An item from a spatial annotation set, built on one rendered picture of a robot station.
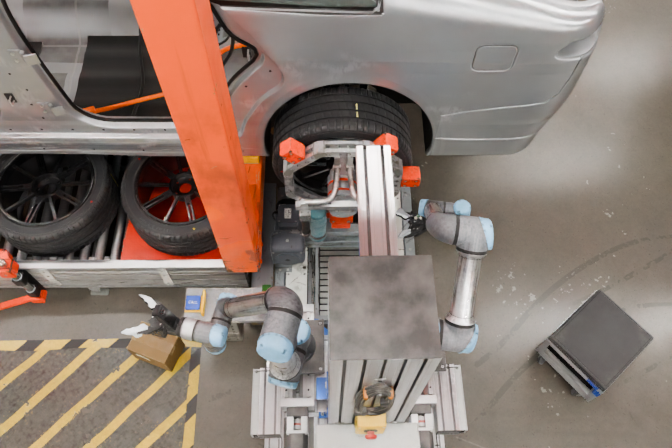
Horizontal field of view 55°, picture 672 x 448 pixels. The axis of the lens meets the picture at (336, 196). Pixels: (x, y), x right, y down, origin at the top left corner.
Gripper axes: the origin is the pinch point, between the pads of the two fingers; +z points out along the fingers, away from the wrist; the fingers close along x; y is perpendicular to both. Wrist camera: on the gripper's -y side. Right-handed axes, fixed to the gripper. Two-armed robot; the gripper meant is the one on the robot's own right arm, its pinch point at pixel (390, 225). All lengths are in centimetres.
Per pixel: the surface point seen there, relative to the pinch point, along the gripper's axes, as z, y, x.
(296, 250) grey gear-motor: 45, -43, -7
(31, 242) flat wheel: 178, -36, -9
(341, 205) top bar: 22.6, 15.0, -2.1
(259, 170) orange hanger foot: 62, -15, -38
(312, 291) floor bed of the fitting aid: 37, -75, 3
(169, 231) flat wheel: 108, -32, -13
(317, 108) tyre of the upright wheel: 33, 33, -41
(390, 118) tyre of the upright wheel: 0.4, 27.5, -39.2
